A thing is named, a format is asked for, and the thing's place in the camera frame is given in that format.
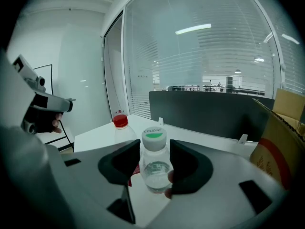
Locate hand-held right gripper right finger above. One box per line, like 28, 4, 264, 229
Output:
142, 139, 290, 229

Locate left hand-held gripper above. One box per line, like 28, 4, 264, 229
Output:
11, 53, 76, 135

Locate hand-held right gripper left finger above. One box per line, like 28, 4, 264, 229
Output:
47, 139, 142, 229

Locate red-capped clear bottle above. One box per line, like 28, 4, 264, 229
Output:
112, 114, 141, 187

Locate white-green capped clear bottle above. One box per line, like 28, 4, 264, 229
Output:
139, 127, 174, 195

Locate brown cardboard box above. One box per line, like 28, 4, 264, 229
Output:
249, 87, 305, 190

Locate person's left hand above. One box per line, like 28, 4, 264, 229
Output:
51, 113, 64, 135

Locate white table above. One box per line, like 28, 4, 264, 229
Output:
73, 114, 260, 226

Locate long dark desk partition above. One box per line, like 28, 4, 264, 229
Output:
149, 91, 276, 142

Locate white horizontal blinds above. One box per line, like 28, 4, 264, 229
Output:
238, 0, 305, 97
123, 0, 282, 119

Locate long ceiling light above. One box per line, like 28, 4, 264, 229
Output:
175, 24, 212, 35

